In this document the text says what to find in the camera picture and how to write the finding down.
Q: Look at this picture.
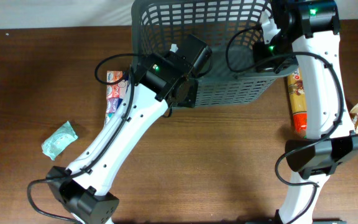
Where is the spaghetti pasta package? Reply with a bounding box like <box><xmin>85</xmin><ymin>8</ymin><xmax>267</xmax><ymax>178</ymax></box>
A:
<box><xmin>287</xmin><ymin>68</ymin><xmax>307</xmax><ymax>138</ymax></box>

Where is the grey plastic mesh basket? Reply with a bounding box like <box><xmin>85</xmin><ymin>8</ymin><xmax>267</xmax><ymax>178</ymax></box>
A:
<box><xmin>131</xmin><ymin>0</ymin><xmax>297</xmax><ymax>107</ymax></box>

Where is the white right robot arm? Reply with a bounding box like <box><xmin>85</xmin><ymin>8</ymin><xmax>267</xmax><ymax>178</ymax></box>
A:
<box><xmin>256</xmin><ymin>1</ymin><xmax>358</xmax><ymax>223</ymax></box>

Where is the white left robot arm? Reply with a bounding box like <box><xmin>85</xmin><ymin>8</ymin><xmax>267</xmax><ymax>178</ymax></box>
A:
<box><xmin>47</xmin><ymin>34</ymin><xmax>212</xmax><ymax>223</ymax></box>

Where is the teal tissue pocket pack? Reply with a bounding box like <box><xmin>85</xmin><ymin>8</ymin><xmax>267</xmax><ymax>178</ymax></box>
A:
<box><xmin>42</xmin><ymin>121</ymin><xmax>78</xmax><ymax>161</ymax></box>

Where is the Kleenex tissue multipack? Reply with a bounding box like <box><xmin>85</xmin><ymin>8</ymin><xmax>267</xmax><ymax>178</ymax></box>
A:
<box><xmin>104</xmin><ymin>71</ymin><xmax>129</xmax><ymax>125</ymax></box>

